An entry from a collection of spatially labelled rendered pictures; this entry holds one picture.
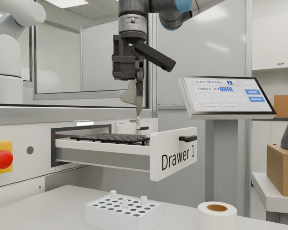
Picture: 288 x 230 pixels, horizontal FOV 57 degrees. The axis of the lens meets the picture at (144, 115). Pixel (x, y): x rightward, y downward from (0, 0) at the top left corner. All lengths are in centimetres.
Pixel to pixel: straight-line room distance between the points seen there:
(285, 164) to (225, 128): 92
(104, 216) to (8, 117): 35
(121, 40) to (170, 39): 201
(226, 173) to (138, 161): 110
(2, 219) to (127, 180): 63
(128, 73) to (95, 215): 35
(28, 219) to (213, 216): 36
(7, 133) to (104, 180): 43
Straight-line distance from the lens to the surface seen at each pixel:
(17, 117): 75
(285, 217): 85
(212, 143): 165
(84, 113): 91
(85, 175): 93
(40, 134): 79
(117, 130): 104
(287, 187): 79
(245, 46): 242
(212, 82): 169
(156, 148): 61
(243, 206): 249
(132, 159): 66
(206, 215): 51
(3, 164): 64
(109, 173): 104
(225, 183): 171
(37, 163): 79
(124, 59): 69
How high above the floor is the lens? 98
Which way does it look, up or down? 1 degrees down
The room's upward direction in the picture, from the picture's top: straight up
